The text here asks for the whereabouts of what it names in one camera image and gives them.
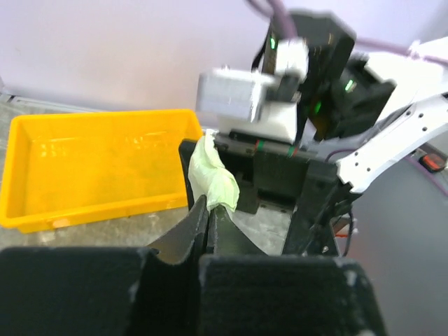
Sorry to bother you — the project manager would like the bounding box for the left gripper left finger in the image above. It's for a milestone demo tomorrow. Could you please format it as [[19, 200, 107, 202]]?
[[1, 198, 209, 335]]

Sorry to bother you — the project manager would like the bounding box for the pale green plastic bag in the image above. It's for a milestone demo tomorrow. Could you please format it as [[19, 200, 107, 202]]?
[[188, 129, 240, 215]]

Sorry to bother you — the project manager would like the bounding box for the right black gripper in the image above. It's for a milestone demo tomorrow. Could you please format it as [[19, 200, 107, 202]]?
[[178, 129, 351, 256]]

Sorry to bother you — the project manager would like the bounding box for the yellow plastic tray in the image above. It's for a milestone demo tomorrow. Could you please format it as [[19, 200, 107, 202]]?
[[1, 109, 202, 233]]

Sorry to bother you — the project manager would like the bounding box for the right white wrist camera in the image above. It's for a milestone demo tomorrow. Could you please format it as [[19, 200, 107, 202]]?
[[196, 38, 309, 144]]

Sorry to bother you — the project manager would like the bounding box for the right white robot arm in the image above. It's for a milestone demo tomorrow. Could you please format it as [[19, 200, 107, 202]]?
[[179, 9, 447, 256]]

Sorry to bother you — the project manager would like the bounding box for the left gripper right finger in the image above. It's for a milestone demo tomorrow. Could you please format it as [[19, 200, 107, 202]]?
[[199, 206, 385, 335]]

